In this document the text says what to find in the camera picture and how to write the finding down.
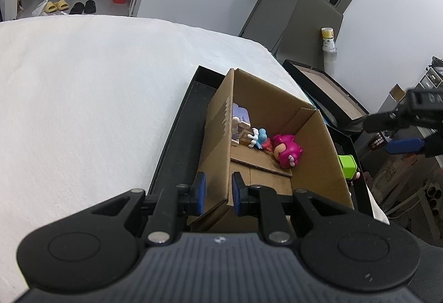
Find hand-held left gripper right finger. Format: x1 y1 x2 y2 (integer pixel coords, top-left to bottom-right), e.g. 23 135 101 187
231 172 369 248

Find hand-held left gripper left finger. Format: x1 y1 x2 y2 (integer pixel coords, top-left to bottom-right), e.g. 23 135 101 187
81 172 207 248

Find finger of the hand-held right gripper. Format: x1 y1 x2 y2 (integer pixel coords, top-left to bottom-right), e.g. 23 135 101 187
363 108 411 133
386 135 443 157

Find green toy block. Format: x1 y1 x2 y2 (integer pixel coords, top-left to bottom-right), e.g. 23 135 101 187
337 154 359 181

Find black tray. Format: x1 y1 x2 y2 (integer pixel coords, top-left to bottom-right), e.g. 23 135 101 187
149 65 374 221

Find blue and red toy figure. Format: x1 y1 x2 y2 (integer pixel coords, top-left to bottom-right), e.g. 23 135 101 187
246 128 274 151

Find pink toy figure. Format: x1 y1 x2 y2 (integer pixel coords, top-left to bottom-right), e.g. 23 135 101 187
270 133 303 169

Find brown cardboard box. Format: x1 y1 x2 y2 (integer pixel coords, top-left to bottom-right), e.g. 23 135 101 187
186 68 355 232

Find lavender toy block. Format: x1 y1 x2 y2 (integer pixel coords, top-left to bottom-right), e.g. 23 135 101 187
230 103 255 146

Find desktop drawer organizer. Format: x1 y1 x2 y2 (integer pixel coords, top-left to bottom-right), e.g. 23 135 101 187
417 57 443 89

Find black framed wooden board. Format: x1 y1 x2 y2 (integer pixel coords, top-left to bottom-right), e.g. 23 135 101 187
282 59 371 134

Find yellow capped white tube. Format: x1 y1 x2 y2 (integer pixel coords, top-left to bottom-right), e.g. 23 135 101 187
320 27 338 73

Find grey leaning board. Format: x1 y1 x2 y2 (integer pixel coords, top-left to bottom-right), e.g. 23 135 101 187
277 0 344 63

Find white bed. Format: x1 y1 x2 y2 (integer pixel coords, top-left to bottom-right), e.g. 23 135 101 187
0 14 312 300

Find yellow slippers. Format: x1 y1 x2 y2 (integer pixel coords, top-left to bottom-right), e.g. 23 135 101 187
32 0 70 17

